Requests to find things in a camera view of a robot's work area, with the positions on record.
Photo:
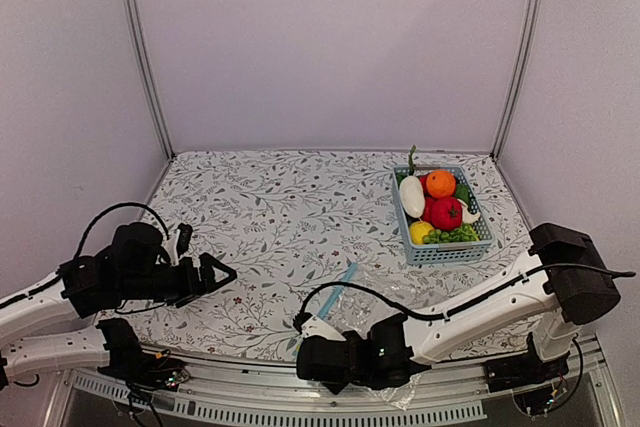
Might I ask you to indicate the floral table mat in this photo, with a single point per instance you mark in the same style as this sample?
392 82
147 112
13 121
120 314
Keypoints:
290 221

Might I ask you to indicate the clear zip top bag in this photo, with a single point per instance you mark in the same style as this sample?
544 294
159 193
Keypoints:
352 305

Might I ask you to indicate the front aluminium rail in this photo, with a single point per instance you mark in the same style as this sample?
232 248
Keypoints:
227 392

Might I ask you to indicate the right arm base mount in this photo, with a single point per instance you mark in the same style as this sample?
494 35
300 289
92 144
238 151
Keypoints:
527 368

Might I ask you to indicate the green toy pepper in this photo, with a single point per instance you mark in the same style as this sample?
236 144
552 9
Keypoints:
462 193

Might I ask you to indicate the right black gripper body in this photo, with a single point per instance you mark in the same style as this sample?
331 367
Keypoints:
336 388

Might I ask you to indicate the orange toy fruit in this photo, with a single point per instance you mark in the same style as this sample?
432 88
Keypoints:
440 184

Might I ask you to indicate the blue plastic basket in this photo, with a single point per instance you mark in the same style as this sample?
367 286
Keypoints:
445 252

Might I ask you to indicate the white toy garlic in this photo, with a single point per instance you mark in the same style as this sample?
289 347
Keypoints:
467 216

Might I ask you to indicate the green toy grapes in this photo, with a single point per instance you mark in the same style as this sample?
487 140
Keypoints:
464 233

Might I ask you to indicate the red toy tomato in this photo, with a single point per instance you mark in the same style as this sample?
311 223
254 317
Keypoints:
444 213

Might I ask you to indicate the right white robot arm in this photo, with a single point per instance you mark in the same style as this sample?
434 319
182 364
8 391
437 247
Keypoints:
561 278

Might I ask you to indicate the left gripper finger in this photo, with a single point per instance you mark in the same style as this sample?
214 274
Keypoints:
210 287
208 260

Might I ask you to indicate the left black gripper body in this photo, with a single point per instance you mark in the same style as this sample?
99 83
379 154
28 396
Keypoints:
181 289

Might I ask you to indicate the white toy radish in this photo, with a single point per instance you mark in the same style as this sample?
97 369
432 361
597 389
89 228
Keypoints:
411 191

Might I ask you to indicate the yellow toy lemon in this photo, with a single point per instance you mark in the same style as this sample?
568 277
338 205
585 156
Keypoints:
418 230

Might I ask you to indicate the aluminium frame post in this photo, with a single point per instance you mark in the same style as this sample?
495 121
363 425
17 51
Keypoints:
525 44
134 23

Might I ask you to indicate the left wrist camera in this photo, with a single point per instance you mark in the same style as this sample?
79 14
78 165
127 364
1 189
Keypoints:
178 243

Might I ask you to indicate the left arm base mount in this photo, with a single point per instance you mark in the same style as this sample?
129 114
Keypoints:
144 374

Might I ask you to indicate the right aluminium frame post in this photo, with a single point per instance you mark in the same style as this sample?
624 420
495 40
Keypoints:
525 44

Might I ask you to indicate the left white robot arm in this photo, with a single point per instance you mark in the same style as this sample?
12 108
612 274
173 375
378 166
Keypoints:
142 263

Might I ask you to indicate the left aluminium frame post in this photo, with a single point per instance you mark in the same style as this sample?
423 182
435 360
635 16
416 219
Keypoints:
134 23

